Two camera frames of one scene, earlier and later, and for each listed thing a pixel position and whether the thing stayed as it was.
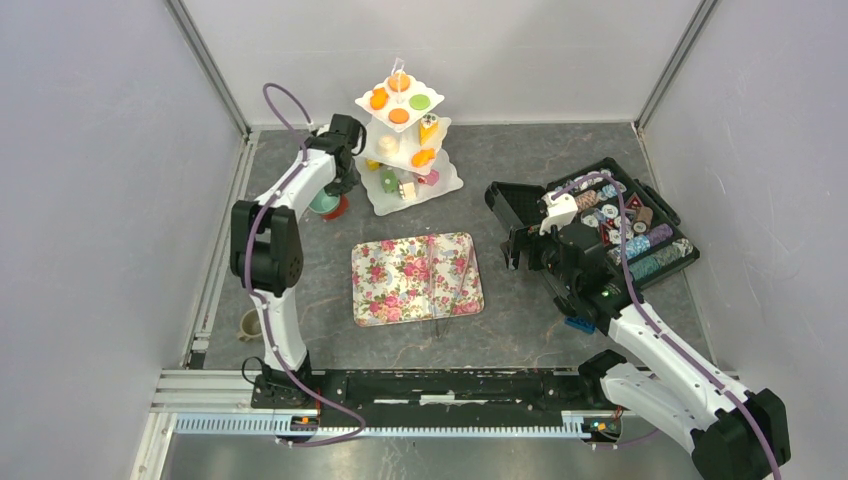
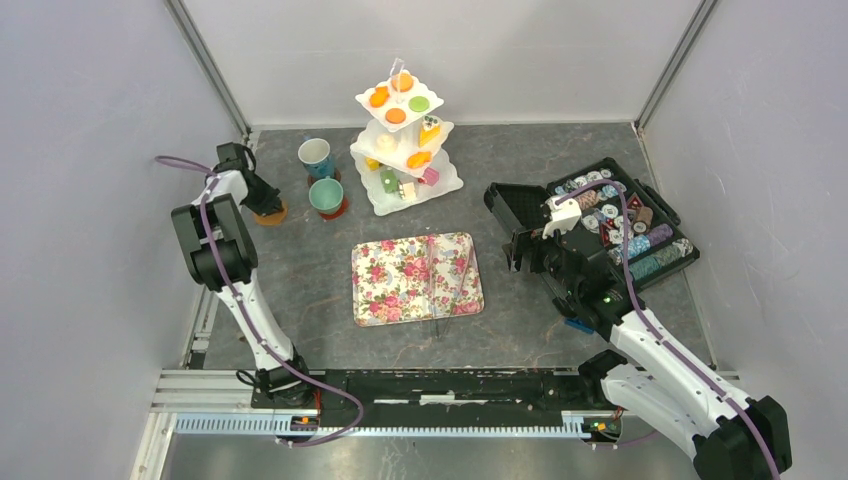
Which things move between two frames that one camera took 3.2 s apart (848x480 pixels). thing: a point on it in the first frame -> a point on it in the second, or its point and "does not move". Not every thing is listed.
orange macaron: (393, 82) does not move
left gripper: (344, 187) -> (273, 202)
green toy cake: (390, 181) does not move
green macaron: (419, 102) does not move
